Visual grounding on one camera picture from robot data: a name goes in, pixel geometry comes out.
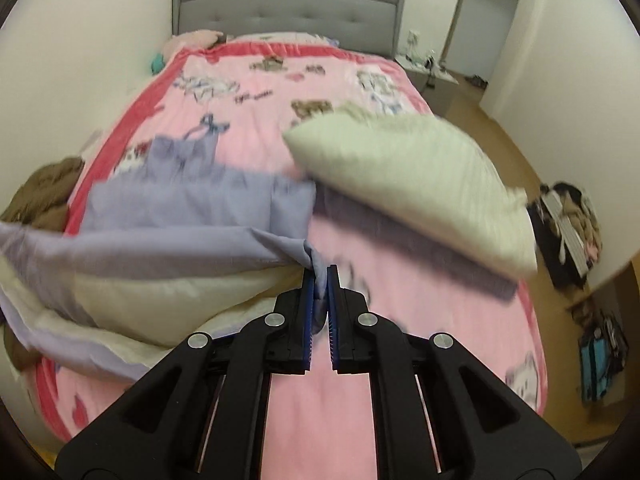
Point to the cream fleece jacket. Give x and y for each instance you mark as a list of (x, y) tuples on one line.
[(410, 175)]

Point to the white nightstand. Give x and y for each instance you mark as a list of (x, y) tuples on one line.
[(430, 85)]

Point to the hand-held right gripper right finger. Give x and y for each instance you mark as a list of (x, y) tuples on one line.
[(333, 310)]

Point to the pink printed blanket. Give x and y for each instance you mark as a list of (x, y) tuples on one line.
[(410, 335)]

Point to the grey tufted headboard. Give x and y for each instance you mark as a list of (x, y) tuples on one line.
[(290, 5)]

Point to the brown coat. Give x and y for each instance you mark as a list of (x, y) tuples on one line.
[(45, 185)]

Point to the purple puffer jacket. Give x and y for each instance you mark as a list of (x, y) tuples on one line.
[(190, 200)]

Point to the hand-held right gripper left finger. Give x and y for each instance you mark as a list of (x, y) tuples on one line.
[(307, 310)]

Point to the pair of shoes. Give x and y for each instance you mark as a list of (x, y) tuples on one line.
[(476, 81)]

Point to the teal plush toy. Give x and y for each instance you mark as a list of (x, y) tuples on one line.
[(157, 62)]

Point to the blue bag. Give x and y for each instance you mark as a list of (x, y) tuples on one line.
[(600, 360)]

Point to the floral pillow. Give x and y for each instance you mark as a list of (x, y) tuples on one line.
[(285, 38)]

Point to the pink pillow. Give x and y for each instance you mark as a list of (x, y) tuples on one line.
[(195, 40)]

